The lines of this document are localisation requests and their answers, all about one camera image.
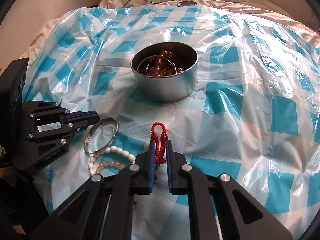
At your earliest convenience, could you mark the red bead string bracelet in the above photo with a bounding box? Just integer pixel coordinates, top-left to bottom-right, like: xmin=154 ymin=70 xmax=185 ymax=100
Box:
xmin=150 ymin=121 xmax=169 ymax=181

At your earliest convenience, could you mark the blue checkered plastic sheet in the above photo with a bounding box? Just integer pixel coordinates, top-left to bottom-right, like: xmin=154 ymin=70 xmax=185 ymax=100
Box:
xmin=23 ymin=5 xmax=319 ymax=238

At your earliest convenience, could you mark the round tin lid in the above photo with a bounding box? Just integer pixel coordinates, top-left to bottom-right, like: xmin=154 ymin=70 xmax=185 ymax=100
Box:
xmin=177 ymin=1 xmax=197 ymax=7

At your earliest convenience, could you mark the white bead bracelet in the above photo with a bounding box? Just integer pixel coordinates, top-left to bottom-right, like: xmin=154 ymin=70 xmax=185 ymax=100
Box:
xmin=87 ymin=145 xmax=136 ymax=177

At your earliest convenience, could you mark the pale pink bead bracelet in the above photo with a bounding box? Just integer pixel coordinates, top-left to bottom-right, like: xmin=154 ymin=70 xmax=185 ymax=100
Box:
xmin=95 ymin=160 xmax=126 ymax=175

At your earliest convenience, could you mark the silver bangle bracelet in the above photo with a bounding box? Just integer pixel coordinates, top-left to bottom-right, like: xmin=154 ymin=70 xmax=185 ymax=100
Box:
xmin=83 ymin=116 xmax=120 ymax=156

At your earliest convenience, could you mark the round silver metal tin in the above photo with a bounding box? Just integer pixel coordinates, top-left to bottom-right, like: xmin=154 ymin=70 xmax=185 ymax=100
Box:
xmin=131 ymin=42 xmax=199 ymax=103

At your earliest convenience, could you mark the amber bead bracelet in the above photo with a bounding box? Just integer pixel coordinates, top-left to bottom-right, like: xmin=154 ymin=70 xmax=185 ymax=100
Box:
xmin=139 ymin=50 xmax=186 ymax=78

